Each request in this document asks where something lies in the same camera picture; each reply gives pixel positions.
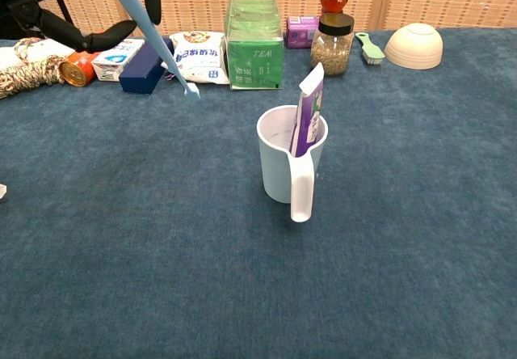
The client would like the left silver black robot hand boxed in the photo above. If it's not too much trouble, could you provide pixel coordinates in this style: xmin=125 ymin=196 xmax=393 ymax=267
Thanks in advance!
xmin=0 ymin=0 xmax=163 ymax=53

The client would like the light blue toothbrush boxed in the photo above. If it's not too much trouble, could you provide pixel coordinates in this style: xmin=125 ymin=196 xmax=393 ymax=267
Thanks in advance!
xmin=111 ymin=0 xmax=202 ymax=102

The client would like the purple white toothpaste tube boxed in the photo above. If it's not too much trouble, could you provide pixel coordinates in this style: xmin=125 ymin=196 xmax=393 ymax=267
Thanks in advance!
xmin=289 ymin=61 xmax=326 ymax=158

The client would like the black tripod pole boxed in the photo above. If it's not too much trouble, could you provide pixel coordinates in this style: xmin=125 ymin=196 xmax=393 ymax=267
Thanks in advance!
xmin=51 ymin=0 xmax=76 ymax=27

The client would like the orange metal can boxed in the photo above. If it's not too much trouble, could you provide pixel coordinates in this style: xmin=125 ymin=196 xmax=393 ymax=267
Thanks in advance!
xmin=59 ymin=50 xmax=100 ymax=88

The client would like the white blue milk carton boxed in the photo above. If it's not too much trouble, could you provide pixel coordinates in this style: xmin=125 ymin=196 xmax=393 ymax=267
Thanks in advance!
xmin=90 ymin=38 xmax=145 ymax=82

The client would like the navy blue box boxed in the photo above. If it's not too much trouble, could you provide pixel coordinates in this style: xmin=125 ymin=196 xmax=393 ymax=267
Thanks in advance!
xmin=119 ymin=37 xmax=175 ymax=95

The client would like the white printed food bag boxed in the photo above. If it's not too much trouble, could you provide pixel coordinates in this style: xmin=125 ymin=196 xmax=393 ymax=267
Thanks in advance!
xmin=161 ymin=31 xmax=230 ymax=86

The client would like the green tea box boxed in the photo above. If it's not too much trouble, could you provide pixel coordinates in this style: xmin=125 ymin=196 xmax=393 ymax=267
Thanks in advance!
xmin=224 ymin=0 xmax=284 ymax=91

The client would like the small purple box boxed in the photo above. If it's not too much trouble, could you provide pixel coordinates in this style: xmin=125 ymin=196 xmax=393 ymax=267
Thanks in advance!
xmin=285 ymin=15 xmax=321 ymax=49

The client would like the glass jar black lid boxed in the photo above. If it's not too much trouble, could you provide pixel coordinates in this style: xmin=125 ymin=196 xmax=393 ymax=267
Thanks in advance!
xmin=309 ymin=12 xmax=355 ymax=77

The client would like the blue table cloth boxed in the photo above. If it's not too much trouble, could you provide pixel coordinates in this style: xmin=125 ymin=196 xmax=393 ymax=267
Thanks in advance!
xmin=0 ymin=27 xmax=517 ymax=359

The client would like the green scrubbing brush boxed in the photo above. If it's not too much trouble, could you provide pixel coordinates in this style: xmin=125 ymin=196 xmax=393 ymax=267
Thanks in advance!
xmin=354 ymin=32 xmax=386 ymax=66

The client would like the beige bowl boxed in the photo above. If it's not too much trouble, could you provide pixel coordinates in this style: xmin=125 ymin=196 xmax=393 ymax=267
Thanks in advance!
xmin=383 ymin=22 xmax=444 ymax=71

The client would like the beige braided rope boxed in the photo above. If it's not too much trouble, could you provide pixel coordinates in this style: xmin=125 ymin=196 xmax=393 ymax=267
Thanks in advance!
xmin=0 ymin=37 xmax=68 ymax=100

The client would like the light blue plastic mug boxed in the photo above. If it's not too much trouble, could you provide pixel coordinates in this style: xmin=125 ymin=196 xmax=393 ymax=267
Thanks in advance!
xmin=256 ymin=104 xmax=329 ymax=223

